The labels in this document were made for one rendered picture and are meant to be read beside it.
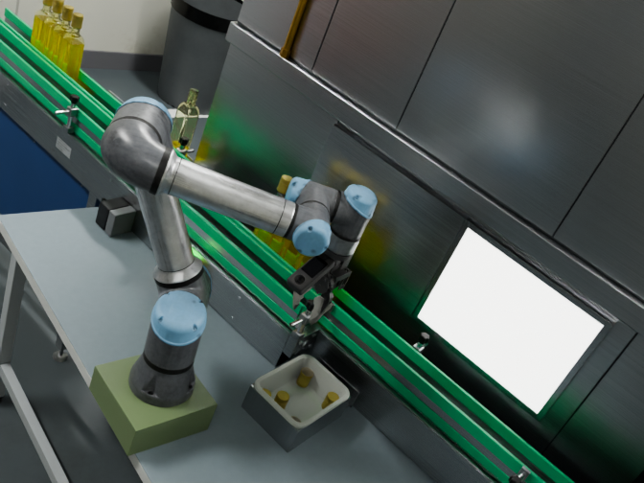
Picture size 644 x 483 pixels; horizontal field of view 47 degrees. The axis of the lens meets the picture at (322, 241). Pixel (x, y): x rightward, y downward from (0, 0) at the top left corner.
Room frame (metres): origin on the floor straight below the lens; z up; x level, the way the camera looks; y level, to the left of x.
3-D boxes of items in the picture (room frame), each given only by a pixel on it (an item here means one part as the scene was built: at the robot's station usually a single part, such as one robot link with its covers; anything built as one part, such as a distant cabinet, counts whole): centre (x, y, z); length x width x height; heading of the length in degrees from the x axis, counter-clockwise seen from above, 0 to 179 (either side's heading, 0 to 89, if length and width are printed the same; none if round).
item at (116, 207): (1.82, 0.61, 0.79); 0.08 x 0.08 x 0.08; 62
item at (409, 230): (1.72, -0.30, 1.15); 0.90 x 0.03 x 0.34; 62
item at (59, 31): (2.30, 1.10, 1.02); 0.06 x 0.06 x 0.28; 62
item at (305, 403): (1.41, -0.11, 0.80); 0.22 x 0.17 x 0.09; 152
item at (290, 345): (1.57, -0.06, 0.85); 0.09 x 0.04 x 0.07; 152
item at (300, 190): (1.40, 0.05, 1.34); 0.11 x 0.11 x 0.08; 13
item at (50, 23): (2.33, 1.15, 1.02); 0.06 x 0.06 x 0.28; 62
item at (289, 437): (1.44, -0.12, 0.79); 0.27 x 0.17 x 0.08; 152
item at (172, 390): (1.24, 0.21, 0.88); 0.15 x 0.15 x 0.10
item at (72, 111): (2.01, 0.91, 0.94); 0.07 x 0.04 x 0.13; 152
